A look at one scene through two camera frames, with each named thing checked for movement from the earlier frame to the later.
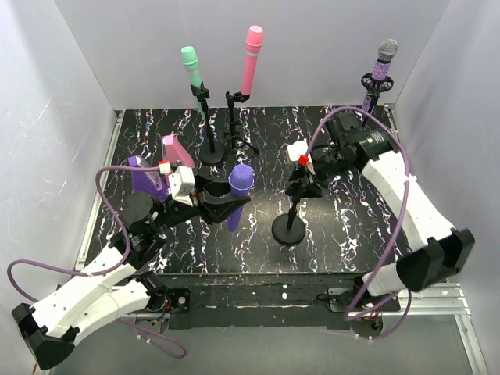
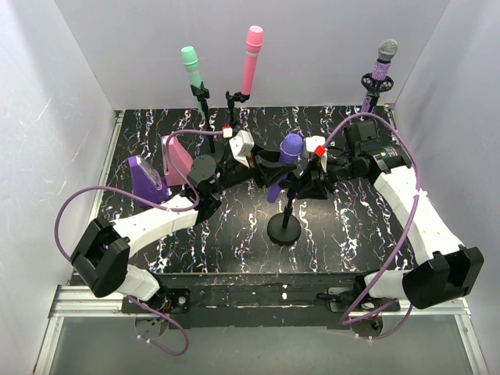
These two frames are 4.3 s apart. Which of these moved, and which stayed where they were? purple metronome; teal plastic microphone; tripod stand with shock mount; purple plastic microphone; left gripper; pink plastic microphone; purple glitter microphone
Moved: purple plastic microphone; left gripper
Stayed: pink plastic microphone; purple glitter microphone; tripod stand with shock mount; purple metronome; teal plastic microphone
